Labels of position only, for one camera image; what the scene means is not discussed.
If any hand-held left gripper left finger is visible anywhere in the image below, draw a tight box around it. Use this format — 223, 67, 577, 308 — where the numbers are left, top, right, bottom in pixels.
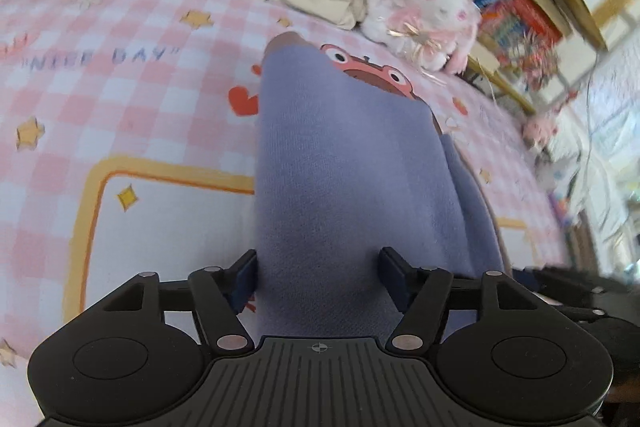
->
75, 248, 259, 356

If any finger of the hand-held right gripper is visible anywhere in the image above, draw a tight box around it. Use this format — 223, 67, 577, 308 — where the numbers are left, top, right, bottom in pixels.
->
547, 297, 614, 324
512, 265, 626, 296

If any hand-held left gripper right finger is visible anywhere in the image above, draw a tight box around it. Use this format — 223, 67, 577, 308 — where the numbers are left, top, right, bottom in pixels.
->
377, 246, 567, 355

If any purple and brown sweater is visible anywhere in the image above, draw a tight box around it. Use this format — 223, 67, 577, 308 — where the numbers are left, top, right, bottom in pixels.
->
252, 32, 511, 343

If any pink pig plush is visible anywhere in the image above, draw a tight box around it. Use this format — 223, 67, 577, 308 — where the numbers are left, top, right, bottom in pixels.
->
522, 114, 558, 152

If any white textured cloth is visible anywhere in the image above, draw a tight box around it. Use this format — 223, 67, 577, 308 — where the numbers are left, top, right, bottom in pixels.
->
570, 57, 640, 228

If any colourful bead tree ornament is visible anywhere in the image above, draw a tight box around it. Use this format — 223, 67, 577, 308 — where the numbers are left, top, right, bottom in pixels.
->
510, 32, 576, 92

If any pink checked printed table mat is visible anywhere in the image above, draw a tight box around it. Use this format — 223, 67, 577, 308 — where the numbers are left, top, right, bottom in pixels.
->
0, 0, 596, 427

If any red book set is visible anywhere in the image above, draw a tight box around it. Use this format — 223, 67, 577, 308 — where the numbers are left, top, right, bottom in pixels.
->
487, 0, 566, 52

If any white plush bunny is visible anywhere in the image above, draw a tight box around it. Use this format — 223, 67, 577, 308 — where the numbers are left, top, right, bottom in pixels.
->
360, 0, 483, 75

